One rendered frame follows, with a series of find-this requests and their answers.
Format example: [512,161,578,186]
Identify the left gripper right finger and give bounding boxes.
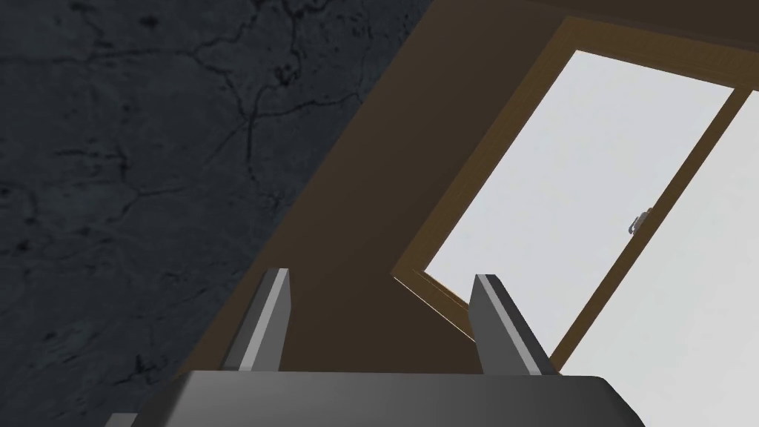
[468,274,560,377]

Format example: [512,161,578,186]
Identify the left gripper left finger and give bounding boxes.
[221,268,291,374]

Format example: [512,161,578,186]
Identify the brown framed window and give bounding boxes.
[391,16,759,427]

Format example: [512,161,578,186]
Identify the grey window handle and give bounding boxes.
[627,208,653,236]

